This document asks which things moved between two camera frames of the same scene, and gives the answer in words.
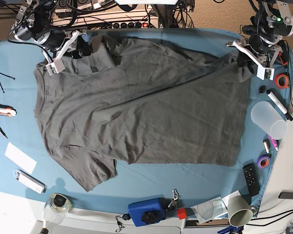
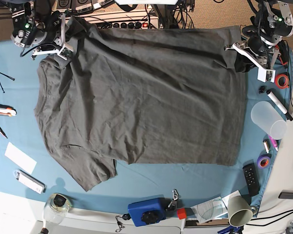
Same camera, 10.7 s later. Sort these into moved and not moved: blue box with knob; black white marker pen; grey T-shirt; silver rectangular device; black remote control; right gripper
Moved: right gripper; grey T-shirt
Not moved: black white marker pen; black remote control; silver rectangular device; blue box with knob
